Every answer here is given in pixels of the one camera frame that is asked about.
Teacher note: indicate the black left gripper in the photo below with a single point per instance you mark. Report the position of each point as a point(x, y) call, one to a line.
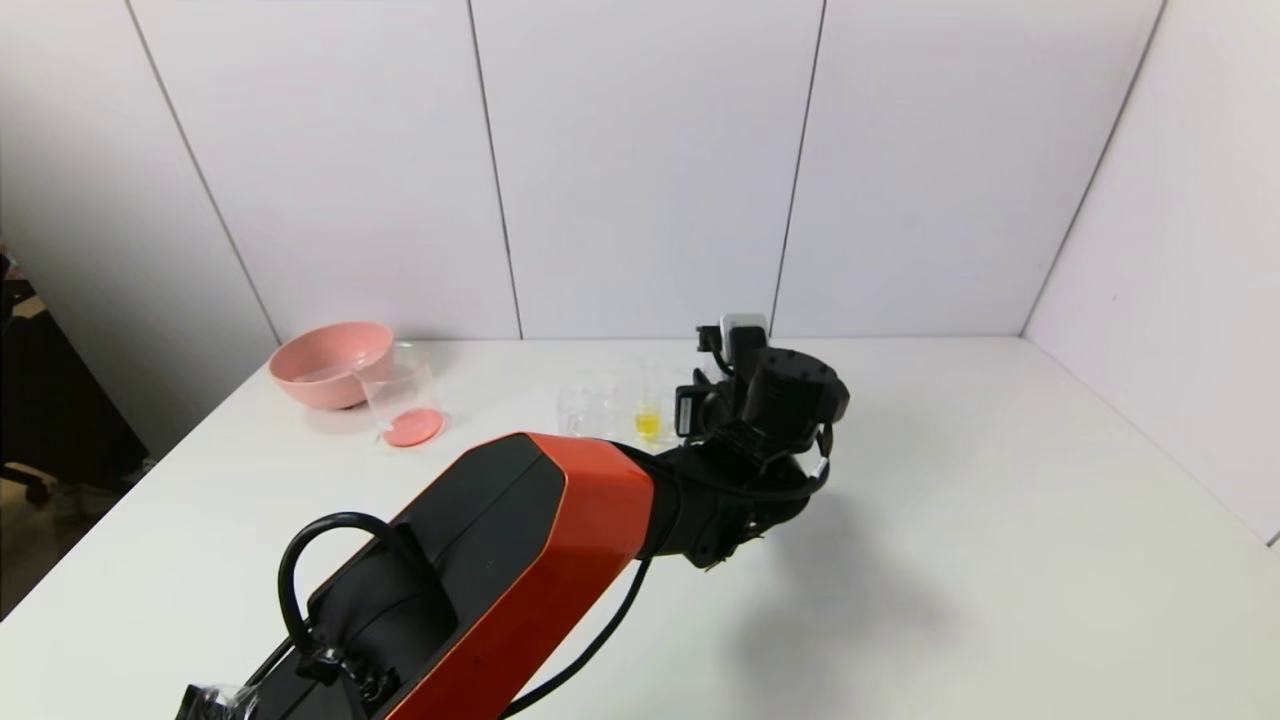
point(687, 414)

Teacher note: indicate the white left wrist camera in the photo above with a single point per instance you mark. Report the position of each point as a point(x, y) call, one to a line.
point(744, 335)

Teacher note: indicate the clear plastic test tube rack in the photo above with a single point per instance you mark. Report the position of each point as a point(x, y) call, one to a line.
point(600, 410)

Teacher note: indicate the black and orange left arm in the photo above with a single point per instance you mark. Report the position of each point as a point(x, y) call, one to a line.
point(560, 520)

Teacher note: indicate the pink bowl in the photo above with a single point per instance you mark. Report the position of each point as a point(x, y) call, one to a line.
point(330, 390)

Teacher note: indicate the clear glass beaker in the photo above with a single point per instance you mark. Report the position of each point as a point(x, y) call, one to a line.
point(412, 425)

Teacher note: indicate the test tube with yellow pigment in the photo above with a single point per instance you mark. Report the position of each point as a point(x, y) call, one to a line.
point(647, 424)

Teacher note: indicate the black chair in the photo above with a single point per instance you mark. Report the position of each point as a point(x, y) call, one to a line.
point(70, 400)

